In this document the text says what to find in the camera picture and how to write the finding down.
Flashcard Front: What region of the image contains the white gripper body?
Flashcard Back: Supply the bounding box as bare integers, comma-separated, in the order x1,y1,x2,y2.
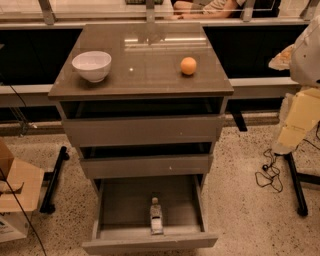
271,93,296,155

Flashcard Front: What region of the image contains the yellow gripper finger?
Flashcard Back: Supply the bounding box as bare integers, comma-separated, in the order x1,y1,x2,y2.
285,88,320,147
268,44,294,71

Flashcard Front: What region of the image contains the clear plastic water bottle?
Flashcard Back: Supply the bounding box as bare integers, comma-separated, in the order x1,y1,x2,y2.
150,197,164,235

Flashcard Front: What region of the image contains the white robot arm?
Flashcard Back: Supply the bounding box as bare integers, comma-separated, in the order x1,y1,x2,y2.
268,16,320,155

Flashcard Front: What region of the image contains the grey top drawer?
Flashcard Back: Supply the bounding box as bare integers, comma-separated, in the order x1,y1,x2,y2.
62,97,224,147

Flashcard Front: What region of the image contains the grey drawer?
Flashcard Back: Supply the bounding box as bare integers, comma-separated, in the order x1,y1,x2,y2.
62,97,224,147
82,175,217,255
80,142,213,179

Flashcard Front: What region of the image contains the grey drawer cabinet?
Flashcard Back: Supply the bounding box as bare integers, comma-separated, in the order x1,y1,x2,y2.
47,22,235,198

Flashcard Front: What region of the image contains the grey middle drawer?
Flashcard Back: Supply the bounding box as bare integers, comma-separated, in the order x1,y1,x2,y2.
80,142,213,179

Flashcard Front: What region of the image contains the grey bottom drawer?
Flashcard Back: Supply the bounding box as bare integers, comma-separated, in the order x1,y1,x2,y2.
82,175,217,255

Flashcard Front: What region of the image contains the black right stand foot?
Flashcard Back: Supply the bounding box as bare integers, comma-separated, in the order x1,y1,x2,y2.
284,153,320,217

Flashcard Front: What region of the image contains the black stand foot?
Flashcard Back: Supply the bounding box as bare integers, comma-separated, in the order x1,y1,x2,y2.
284,153,320,217
40,146,69,214

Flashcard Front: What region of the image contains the orange fruit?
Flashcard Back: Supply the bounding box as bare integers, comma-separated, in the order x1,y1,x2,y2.
180,57,197,75

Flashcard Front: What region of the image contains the person behind glass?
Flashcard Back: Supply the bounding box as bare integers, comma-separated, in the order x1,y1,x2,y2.
168,0,246,20

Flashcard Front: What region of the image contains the white ceramic bowl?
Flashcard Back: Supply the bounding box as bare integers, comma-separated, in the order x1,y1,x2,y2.
72,51,112,83

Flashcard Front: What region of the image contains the black left stand foot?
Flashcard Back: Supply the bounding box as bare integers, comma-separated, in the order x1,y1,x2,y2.
40,146,69,214

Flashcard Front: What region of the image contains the cardboard box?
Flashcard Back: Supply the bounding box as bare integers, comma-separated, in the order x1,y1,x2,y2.
0,140,44,242

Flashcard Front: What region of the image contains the grey metal railing beam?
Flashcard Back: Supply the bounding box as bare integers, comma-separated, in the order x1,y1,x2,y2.
0,77,301,108

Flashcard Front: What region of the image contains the tangled black cable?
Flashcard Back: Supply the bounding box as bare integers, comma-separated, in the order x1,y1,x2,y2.
254,148,284,194

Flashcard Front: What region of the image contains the black cable at left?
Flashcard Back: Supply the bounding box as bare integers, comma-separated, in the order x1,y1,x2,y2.
0,74,48,256

